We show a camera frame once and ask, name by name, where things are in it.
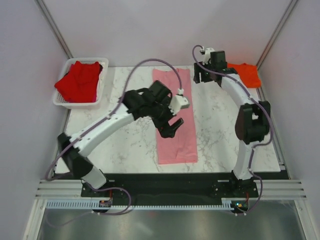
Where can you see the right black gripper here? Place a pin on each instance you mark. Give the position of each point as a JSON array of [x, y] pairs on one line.
[[197, 69]]

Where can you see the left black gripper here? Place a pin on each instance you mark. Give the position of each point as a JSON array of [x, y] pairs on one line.
[[164, 127]]

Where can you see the pink t shirt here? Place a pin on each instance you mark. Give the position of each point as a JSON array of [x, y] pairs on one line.
[[182, 148]]

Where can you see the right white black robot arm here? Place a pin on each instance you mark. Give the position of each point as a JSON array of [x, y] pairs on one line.
[[252, 124]]

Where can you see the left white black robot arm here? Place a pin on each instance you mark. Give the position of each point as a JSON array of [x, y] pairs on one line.
[[156, 102]]

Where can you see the folded orange t shirt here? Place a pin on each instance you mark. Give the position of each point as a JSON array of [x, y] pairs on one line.
[[248, 74]]

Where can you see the red t shirt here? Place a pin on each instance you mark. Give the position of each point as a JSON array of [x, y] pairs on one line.
[[79, 85]]

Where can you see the white plastic basket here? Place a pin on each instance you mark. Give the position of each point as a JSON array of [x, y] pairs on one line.
[[59, 100]]

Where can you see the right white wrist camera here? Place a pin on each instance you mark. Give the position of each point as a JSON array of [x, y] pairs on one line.
[[206, 53]]

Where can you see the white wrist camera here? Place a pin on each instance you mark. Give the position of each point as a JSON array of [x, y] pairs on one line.
[[206, 53], [177, 103]]

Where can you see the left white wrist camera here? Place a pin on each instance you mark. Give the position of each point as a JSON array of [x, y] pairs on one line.
[[177, 103]]

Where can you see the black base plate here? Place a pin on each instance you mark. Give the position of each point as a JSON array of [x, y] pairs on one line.
[[165, 190]]

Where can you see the white slotted cable duct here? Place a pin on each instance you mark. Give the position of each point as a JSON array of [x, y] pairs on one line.
[[95, 204]]

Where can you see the aluminium profile rail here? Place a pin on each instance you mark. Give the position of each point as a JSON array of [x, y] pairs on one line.
[[272, 189]]

